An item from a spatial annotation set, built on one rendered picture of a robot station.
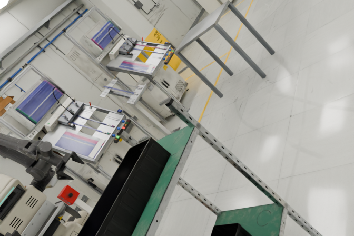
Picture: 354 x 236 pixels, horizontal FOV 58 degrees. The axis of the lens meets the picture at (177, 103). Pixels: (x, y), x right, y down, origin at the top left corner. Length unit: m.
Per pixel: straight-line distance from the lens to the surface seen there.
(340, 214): 1.93
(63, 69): 6.04
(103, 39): 4.73
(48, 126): 3.84
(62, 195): 3.42
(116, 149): 3.97
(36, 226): 1.96
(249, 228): 1.70
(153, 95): 4.55
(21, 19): 6.31
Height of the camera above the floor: 1.43
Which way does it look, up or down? 17 degrees down
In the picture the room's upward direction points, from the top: 48 degrees counter-clockwise
